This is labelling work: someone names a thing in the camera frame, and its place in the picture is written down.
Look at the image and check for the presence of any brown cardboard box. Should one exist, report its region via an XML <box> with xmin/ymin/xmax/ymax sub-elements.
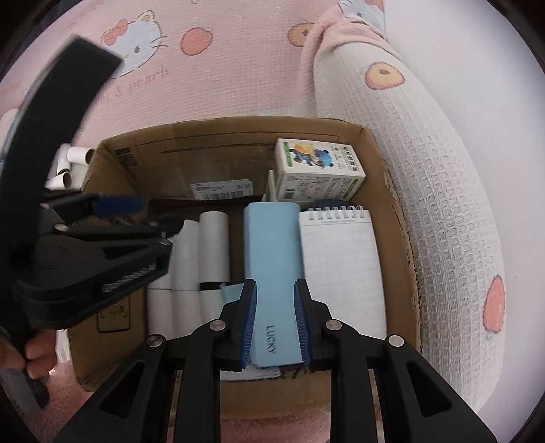
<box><xmin>68</xmin><ymin>115</ymin><xmax>425</xmax><ymax>420</ymax></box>

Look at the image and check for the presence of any green and white cartoon carton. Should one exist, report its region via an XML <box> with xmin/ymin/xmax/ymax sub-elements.
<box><xmin>272</xmin><ymin>138</ymin><xmax>367</xmax><ymax>203</ymax></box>

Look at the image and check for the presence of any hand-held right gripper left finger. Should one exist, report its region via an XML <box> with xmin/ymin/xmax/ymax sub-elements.
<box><xmin>55</xmin><ymin>279</ymin><xmax>259</xmax><ymax>443</ymax></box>

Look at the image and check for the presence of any white peach-print quilt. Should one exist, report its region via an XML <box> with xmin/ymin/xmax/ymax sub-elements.
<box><xmin>300</xmin><ymin>6</ymin><xmax>508</xmax><ymax>415</ymax></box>

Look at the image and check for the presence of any light blue case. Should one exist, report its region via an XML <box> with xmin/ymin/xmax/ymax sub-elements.
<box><xmin>243</xmin><ymin>202</ymin><xmax>310</xmax><ymax>369</ymax></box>

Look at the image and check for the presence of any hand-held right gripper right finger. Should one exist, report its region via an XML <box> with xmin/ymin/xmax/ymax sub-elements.
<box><xmin>293</xmin><ymin>279</ymin><xmax>499</xmax><ymax>443</ymax></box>

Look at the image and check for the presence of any person's left hand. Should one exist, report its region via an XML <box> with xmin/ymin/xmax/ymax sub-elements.
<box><xmin>0</xmin><ymin>326</ymin><xmax>59</xmax><ymax>381</ymax></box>

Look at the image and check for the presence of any flat white box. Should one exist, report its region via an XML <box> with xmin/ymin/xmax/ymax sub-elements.
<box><xmin>261</xmin><ymin>170</ymin><xmax>278</xmax><ymax>203</ymax></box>

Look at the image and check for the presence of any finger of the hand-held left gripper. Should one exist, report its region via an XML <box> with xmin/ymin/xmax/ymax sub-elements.
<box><xmin>40</xmin><ymin>194</ymin><xmax>148</xmax><ymax>222</ymax></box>
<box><xmin>55</xmin><ymin>218</ymin><xmax>186</xmax><ymax>295</ymax></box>

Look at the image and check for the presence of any dark blue object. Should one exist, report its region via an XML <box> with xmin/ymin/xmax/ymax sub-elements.
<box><xmin>309</xmin><ymin>197</ymin><xmax>355</xmax><ymax>212</ymax></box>

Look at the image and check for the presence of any white spiral notepad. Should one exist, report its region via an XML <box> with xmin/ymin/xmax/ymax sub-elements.
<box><xmin>298</xmin><ymin>205</ymin><xmax>386</xmax><ymax>340</ymax></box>

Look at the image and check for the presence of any pink printed blanket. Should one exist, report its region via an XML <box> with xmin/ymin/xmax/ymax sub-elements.
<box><xmin>0</xmin><ymin>0</ymin><xmax>387</xmax><ymax>197</ymax></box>

